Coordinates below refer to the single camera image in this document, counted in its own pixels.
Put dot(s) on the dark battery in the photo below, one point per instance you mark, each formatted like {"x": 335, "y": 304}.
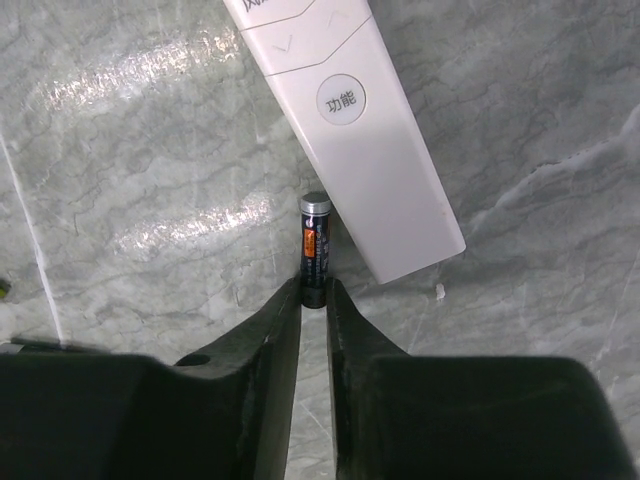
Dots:
{"x": 315, "y": 208}

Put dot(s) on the slim white remote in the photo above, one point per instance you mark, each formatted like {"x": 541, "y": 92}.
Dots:
{"x": 327, "y": 65}

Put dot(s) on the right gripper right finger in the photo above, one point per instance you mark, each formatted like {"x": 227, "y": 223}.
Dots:
{"x": 398, "y": 416}

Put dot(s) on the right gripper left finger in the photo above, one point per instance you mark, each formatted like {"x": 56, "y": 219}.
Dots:
{"x": 223, "y": 411}

